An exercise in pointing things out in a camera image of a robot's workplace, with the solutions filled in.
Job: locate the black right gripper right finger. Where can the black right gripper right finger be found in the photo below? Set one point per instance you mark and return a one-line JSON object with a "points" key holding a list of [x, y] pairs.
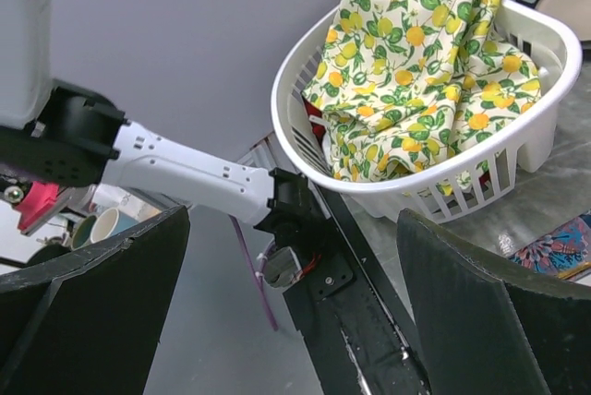
{"points": [[487, 325]]}

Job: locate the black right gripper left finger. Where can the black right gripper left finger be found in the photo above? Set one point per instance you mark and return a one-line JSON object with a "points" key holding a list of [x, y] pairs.
{"points": [[90, 321]]}

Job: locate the lemon print garment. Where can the lemon print garment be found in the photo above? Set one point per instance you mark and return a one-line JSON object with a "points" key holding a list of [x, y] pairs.
{"points": [[404, 85]]}

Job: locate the red polka dot garment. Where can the red polka dot garment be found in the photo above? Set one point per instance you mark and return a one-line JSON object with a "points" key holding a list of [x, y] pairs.
{"points": [[319, 125]]}

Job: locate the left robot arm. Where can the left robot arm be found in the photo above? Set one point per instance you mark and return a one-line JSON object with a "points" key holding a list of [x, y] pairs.
{"points": [[62, 134]]}

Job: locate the cups in background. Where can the cups in background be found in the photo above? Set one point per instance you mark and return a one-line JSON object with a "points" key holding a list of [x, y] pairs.
{"points": [[99, 227]]}

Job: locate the patterned placemat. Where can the patterned placemat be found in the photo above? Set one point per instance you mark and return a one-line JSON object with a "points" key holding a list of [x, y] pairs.
{"points": [[563, 253]]}

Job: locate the white laundry basket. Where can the white laundry basket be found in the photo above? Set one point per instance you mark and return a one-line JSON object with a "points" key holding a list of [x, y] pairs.
{"points": [[467, 182]]}

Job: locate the black base frame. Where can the black base frame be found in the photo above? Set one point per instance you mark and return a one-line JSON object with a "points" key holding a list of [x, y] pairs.
{"points": [[359, 335]]}

